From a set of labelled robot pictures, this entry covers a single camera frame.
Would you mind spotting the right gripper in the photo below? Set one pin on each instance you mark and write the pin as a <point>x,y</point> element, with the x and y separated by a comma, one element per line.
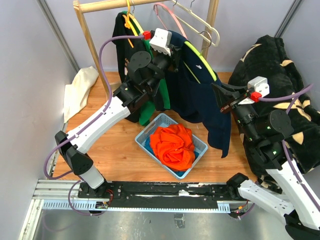
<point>225,93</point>

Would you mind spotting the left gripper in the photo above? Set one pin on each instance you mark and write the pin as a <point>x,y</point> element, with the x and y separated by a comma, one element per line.
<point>175,57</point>

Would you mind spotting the lime green hanger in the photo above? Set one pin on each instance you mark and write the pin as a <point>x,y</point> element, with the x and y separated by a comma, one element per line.
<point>202,59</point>

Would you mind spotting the white plastic hanger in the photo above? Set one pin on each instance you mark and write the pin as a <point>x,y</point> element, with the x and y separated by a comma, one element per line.
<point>214,36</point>

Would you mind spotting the navy blue t shirt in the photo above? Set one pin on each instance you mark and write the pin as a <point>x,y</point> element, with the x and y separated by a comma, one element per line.
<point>192,97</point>

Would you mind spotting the pink plastic hanger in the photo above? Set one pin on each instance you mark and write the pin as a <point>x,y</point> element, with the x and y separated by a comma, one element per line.
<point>172,15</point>

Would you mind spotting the orange t shirt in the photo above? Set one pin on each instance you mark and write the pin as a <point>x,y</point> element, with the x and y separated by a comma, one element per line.
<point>173,146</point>

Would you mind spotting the teal blue t shirt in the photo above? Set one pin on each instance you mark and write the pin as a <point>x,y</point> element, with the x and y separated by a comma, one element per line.
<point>176,172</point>

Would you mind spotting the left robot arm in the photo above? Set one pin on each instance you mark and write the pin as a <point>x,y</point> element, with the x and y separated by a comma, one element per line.
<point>142,85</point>

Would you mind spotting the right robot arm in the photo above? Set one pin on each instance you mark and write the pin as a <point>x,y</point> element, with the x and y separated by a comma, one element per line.
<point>300,215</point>

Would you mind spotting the black printed t shirt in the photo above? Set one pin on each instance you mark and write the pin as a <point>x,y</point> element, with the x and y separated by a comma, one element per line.
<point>125,48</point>

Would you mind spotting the yellow hanger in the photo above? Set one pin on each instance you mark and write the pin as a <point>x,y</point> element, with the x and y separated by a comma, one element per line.
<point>130,22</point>

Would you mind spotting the green t shirt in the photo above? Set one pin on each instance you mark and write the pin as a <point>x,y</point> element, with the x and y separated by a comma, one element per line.
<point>147,110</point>

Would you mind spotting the black floral blanket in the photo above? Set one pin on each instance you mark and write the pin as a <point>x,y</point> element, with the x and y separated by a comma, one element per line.
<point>268,58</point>

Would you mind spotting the wooden clothes rack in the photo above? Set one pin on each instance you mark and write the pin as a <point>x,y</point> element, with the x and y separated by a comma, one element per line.
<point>82,8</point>

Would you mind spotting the cream white cloth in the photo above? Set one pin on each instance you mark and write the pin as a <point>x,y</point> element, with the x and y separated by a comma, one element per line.
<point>76,94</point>

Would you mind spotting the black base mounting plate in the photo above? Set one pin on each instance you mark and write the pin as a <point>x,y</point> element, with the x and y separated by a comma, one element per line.
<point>161,195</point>

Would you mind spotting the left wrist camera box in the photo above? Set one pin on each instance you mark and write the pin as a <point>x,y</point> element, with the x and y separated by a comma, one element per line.
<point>159,40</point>

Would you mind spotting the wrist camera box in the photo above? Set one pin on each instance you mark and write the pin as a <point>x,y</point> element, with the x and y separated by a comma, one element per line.
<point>159,40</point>
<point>257,88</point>

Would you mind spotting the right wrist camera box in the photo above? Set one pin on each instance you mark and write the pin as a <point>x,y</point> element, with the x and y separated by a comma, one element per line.
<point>257,88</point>

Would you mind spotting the aluminium rail frame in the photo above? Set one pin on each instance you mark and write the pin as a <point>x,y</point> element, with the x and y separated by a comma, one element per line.
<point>63,195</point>

